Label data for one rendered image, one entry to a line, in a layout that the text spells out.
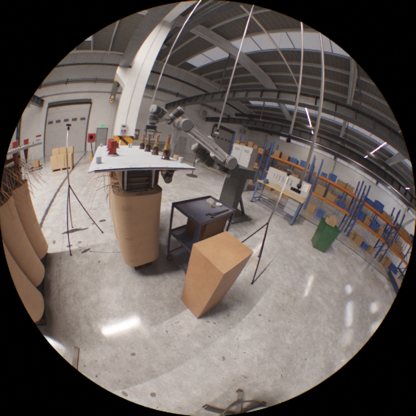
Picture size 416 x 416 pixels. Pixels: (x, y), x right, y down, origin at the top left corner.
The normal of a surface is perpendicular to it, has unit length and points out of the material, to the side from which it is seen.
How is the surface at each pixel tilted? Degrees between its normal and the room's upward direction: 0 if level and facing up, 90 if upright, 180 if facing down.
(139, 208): 90
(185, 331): 0
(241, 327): 0
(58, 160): 90
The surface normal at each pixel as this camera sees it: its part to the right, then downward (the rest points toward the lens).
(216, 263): 0.23, -0.87
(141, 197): 0.65, 0.47
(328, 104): -0.72, 0.14
